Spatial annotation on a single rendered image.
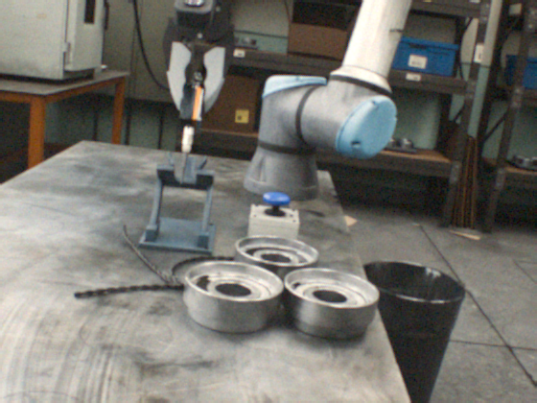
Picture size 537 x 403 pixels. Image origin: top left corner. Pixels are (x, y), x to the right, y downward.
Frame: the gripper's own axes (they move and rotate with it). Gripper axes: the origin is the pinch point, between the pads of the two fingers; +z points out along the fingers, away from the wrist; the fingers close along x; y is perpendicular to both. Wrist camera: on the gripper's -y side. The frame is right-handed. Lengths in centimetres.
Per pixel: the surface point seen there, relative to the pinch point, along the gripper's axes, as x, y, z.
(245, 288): -9.3, -21.4, 17.1
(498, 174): -182, 314, 57
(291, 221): -15.6, 0.5, 15.2
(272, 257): -12.8, -9.4, 17.5
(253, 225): -10.3, 0.1, 16.2
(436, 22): -141, 377, -38
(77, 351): 5.8, -34.7, 19.7
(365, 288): -23.0, -19.5, 16.3
